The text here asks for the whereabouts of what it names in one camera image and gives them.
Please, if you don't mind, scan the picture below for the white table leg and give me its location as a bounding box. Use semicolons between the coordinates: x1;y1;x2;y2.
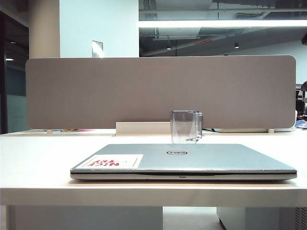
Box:
0;205;8;230

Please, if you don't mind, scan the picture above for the dark office chair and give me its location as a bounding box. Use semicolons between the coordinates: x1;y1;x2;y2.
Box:
296;81;307;117

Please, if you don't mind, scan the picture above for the white divider centre bracket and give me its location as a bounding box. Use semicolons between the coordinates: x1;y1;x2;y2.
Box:
115;121;203;137

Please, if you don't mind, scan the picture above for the long ceiling light strip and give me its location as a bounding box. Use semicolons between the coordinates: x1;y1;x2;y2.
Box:
138;19;307;28

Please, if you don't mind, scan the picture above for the clear plastic water cup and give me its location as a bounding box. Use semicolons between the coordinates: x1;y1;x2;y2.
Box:
170;110;204;145

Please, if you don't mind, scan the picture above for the grey fabric desk divider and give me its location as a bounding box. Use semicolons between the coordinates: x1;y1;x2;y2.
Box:
25;55;298;130

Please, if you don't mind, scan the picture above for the framed wall notice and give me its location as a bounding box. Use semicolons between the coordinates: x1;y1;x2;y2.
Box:
92;40;104;58

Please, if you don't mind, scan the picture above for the white flat device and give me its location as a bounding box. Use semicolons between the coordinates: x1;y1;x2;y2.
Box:
220;127;295;133

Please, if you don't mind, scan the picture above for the white red Nice Try sticker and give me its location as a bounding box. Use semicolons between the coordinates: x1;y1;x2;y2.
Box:
81;154;144;168

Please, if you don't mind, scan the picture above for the silver Dell laptop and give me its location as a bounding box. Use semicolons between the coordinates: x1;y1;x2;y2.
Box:
70;143;298;181

